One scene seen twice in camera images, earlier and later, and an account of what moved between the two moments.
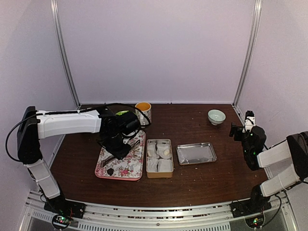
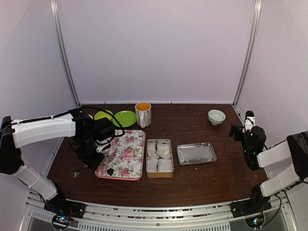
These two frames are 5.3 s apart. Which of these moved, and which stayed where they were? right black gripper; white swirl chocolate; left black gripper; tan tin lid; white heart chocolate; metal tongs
Moved: metal tongs; left black gripper
Stayed: white heart chocolate; white swirl chocolate; right black gripper; tan tin lid
